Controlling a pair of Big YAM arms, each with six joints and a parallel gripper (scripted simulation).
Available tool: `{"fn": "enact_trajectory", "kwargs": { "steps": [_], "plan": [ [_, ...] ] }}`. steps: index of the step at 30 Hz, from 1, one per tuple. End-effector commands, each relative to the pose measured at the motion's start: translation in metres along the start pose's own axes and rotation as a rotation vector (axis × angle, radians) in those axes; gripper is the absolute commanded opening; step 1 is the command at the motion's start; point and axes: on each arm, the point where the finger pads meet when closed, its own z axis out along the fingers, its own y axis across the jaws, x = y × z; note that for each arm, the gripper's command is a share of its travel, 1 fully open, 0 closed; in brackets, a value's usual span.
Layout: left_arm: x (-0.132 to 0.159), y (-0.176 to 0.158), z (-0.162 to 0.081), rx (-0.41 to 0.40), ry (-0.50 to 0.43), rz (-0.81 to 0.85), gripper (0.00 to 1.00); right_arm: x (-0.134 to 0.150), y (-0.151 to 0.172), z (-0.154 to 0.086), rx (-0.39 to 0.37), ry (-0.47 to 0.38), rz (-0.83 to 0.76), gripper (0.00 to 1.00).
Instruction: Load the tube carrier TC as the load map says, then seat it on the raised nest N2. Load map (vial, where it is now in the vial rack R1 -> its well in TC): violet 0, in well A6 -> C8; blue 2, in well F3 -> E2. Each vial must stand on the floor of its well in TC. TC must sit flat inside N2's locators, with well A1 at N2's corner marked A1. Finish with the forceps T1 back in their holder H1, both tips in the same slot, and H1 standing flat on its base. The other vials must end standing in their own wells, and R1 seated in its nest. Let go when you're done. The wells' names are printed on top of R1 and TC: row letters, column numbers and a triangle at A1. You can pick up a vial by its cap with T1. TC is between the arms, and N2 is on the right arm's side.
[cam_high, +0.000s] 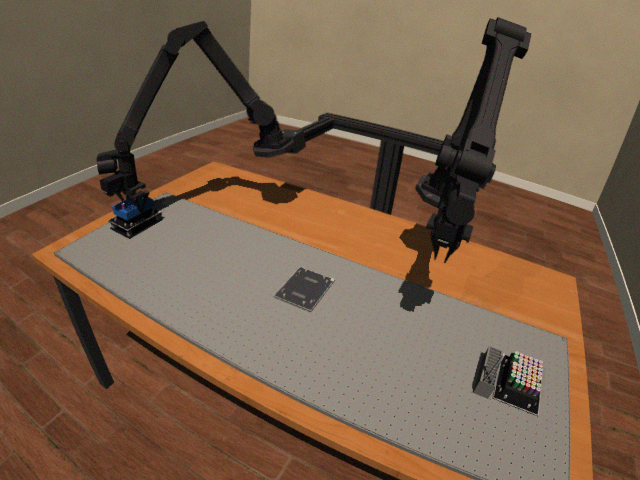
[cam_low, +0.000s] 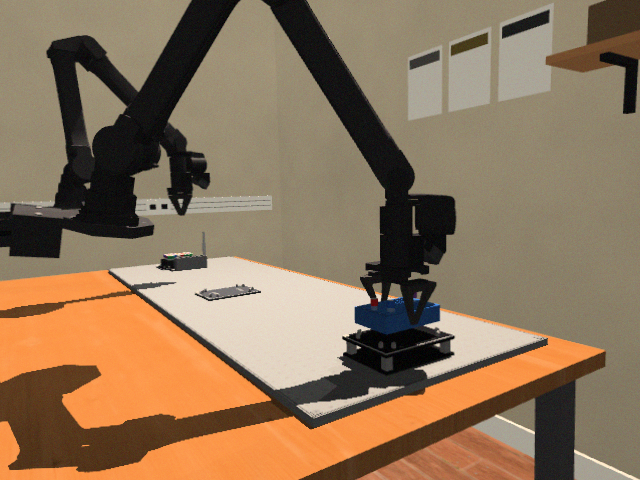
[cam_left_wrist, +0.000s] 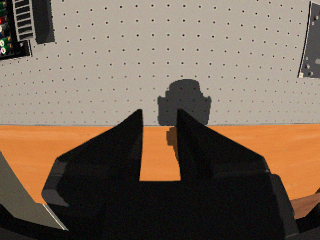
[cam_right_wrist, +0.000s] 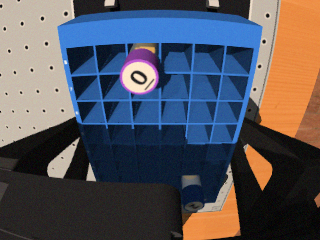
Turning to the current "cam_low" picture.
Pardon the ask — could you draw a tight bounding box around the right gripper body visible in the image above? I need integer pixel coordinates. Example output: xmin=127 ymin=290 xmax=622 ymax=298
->
xmin=365 ymin=233 xmax=429 ymax=287

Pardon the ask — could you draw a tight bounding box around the blue grid rack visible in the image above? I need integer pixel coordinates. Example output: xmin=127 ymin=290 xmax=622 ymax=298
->
xmin=354 ymin=297 xmax=440 ymax=335

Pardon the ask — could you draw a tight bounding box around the white perforated base plate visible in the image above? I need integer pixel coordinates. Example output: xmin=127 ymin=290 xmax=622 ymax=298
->
xmin=108 ymin=256 xmax=548 ymax=428

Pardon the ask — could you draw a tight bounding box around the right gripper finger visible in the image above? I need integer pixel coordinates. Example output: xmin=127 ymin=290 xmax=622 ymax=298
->
xmin=400 ymin=281 xmax=436 ymax=325
xmin=360 ymin=274 xmax=391 ymax=301

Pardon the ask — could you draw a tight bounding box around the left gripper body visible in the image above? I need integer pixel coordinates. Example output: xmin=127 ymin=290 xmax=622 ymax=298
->
xmin=167 ymin=171 xmax=193 ymax=195

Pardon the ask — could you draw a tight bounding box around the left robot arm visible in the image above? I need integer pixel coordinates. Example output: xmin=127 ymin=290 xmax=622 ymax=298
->
xmin=46 ymin=35 xmax=210 ymax=208

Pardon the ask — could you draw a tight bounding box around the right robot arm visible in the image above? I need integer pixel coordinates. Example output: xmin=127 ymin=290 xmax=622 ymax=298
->
xmin=81 ymin=0 xmax=456 ymax=267

